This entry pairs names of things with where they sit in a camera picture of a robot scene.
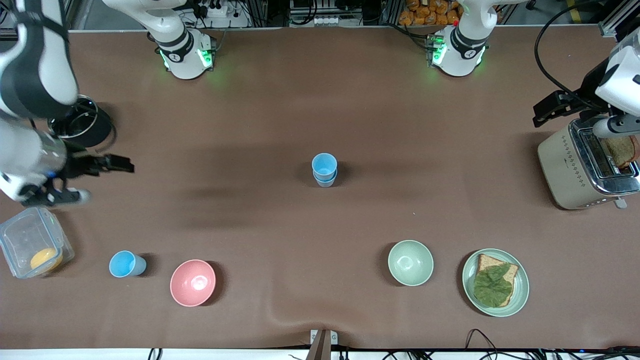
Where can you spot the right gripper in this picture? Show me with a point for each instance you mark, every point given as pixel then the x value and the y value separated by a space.
pixel 80 165

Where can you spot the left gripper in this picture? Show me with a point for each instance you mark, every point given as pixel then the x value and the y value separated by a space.
pixel 583 98

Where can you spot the blue plastic cup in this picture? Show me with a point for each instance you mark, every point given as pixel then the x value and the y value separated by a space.
pixel 324 165
pixel 126 264

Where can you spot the blue cup holding paper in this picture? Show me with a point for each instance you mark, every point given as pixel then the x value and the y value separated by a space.
pixel 325 183

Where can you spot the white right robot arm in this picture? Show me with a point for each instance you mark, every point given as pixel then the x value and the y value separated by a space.
pixel 35 75

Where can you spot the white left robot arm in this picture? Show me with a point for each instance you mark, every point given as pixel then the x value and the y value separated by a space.
pixel 465 52

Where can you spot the glass lid blue knob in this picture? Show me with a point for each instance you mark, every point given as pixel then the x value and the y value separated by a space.
pixel 82 122

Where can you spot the beige chrome toaster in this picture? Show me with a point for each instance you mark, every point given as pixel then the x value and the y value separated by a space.
pixel 565 170

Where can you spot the toasted bread slice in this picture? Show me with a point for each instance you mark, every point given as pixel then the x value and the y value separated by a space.
pixel 622 152

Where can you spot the clear plastic container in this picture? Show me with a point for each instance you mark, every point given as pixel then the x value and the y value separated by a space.
pixel 27 240

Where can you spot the orange round food piece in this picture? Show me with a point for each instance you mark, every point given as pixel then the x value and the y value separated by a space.
pixel 44 259

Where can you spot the pink bowl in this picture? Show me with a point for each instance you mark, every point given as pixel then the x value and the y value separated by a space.
pixel 192 283

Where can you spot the bag of bread rolls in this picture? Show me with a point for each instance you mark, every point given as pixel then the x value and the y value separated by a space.
pixel 427 12

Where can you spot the brown bread slice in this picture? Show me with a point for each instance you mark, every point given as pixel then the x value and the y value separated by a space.
pixel 510 272

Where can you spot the pale green plate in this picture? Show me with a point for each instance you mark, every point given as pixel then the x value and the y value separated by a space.
pixel 520 292

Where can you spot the white power strip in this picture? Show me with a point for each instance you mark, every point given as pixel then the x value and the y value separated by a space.
pixel 215 9

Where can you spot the green lettuce leaf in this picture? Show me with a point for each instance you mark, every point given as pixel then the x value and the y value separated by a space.
pixel 492 287

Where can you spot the pale green bowl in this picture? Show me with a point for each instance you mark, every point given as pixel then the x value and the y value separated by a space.
pixel 410 263

